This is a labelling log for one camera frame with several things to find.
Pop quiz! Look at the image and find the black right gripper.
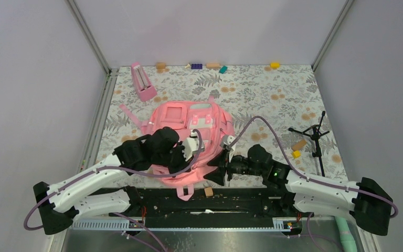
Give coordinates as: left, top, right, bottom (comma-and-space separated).
204, 148, 266, 186

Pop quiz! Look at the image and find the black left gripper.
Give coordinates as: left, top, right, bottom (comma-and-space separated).
154, 141, 195, 178

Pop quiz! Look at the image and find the pink student backpack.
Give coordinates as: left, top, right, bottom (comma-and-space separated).
120, 98, 235, 201

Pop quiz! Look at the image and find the yellow marker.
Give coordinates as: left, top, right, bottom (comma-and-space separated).
292, 151, 301, 159

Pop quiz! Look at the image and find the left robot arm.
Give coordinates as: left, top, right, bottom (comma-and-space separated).
23, 127, 205, 235

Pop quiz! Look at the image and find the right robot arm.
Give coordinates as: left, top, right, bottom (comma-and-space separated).
204, 136, 398, 236

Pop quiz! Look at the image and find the small wooden cube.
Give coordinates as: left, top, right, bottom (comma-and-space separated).
204, 187, 214, 197

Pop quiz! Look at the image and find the pink metronome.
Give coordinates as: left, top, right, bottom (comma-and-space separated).
131, 62, 157, 102

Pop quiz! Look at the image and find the tan wooden wedge block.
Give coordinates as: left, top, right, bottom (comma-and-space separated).
291, 139, 307, 152

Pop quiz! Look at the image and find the wooden block far left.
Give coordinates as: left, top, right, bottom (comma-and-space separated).
155, 62, 166, 70

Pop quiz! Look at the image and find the floral table mat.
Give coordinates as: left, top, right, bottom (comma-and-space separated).
96, 65, 347, 180

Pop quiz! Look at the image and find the purple toy brick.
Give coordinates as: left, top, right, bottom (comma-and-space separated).
190, 64, 203, 70

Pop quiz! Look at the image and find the long wooden block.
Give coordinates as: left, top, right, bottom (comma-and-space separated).
206, 62, 221, 69

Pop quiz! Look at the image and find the teal block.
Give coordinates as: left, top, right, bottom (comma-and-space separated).
219, 66, 228, 74

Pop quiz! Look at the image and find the black microphone tripod stand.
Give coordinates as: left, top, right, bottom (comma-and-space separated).
288, 111, 330, 177

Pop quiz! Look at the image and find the yellow block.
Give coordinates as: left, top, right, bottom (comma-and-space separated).
270, 62, 281, 69

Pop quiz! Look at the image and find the mint green microphone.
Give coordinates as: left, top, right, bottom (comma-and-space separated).
335, 216, 358, 252

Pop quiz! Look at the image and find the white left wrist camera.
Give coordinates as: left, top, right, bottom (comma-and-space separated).
183, 137, 205, 161

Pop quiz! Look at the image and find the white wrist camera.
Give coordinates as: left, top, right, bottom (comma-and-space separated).
220, 134, 236, 153
183, 137, 205, 161

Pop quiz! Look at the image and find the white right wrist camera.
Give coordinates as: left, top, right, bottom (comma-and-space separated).
220, 134, 236, 153

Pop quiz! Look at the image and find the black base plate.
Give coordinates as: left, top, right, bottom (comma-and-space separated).
122, 188, 309, 229

